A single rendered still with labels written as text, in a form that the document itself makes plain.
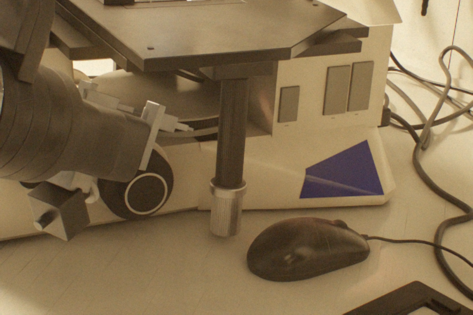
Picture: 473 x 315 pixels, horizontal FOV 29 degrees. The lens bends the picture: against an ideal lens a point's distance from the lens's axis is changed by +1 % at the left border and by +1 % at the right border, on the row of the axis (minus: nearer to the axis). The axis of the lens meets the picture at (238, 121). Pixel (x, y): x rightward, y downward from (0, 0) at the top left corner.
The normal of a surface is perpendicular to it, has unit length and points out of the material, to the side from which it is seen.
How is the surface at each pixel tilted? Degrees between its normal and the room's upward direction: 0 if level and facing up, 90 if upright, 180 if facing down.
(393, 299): 0
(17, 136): 100
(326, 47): 90
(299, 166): 48
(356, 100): 90
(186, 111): 0
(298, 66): 90
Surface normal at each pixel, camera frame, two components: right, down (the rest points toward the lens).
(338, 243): 0.56, -0.32
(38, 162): 0.51, 0.74
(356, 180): 0.37, -0.36
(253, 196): 0.14, 0.36
